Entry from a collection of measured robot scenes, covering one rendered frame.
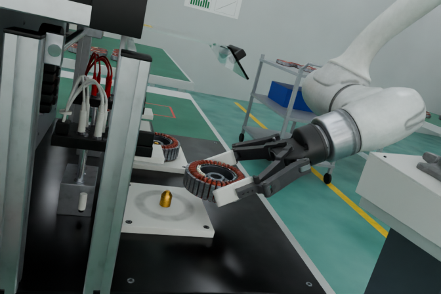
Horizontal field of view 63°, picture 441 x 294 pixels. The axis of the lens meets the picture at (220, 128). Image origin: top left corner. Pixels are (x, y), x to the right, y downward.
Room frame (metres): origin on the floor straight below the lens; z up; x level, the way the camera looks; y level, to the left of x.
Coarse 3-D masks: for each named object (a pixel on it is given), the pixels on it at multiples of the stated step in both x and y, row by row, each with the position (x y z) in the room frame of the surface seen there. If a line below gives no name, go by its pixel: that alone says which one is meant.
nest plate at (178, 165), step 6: (180, 150) 0.87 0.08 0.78; (180, 156) 0.82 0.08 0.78; (138, 162) 0.73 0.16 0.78; (144, 162) 0.74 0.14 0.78; (168, 162) 0.77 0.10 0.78; (174, 162) 0.78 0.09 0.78; (180, 162) 0.79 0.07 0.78; (186, 162) 0.80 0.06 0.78; (138, 168) 0.72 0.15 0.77; (144, 168) 0.73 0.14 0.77; (150, 168) 0.73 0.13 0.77; (156, 168) 0.73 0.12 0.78; (162, 168) 0.74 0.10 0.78; (168, 168) 0.74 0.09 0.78; (174, 168) 0.75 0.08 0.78; (180, 168) 0.75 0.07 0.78
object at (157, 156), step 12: (72, 132) 0.51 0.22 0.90; (144, 132) 0.53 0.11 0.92; (60, 144) 0.49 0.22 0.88; (72, 144) 0.49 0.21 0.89; (84, 144) 0.50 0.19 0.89; (96, 144) 0.50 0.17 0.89; (144, 144) 0.53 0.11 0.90; (156, 144) 0.59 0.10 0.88; (84, 156) 0.51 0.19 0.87; (144, 156) 0.52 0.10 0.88; (156, 156) 0.54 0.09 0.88; (84, 168) 0.51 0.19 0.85
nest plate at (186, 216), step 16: (128, 192) 0.59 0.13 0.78; (144, 192) 0.60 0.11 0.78; (160, 192) 0.62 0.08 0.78; (176, 192) 0.63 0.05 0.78; (128, 208) 0.53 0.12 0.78; (144, 208) 0.55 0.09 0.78; (160, 208) 0.56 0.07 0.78; (176, 208) 0.57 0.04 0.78; (192, 208) 0.59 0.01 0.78; (128, 224) 0.49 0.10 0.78; (144, 224) 0.50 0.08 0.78; (160, 224) 0.51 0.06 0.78; (176, 224) 0.52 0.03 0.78; (192, 224) 0.53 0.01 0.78; (208, 224) 0.54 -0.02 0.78
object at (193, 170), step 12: (192, 168) 0.59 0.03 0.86; (204, 168) 0.62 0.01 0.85; (216, 168) 0.63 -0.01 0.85; (228, 168) 0.63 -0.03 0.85; (192, 180) 0.56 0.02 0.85; (204, 180) 0.55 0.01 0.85; (216, 180) 0.56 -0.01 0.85; (228, 180) 0.62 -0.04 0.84; (192, 192) 0.56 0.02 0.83; (204, 192) 0.55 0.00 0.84
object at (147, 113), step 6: (78, 96) 0.72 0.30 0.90; (90, 96) 0.74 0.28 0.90; (96, 96) 0.74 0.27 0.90; (78, 102) 0.72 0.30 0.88; (90, 102) 0.72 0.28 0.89; (96, 102) 0.73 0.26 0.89; (108, 102) 0.73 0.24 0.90; (144, 102) 0.76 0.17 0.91; (96, 108) 0.74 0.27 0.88; (108, 108) 0.74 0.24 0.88; (144, 108) 0.76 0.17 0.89; (96, 114) 0.74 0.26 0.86; (144, 114) 0.76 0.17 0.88; (150, 114) 0.77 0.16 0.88
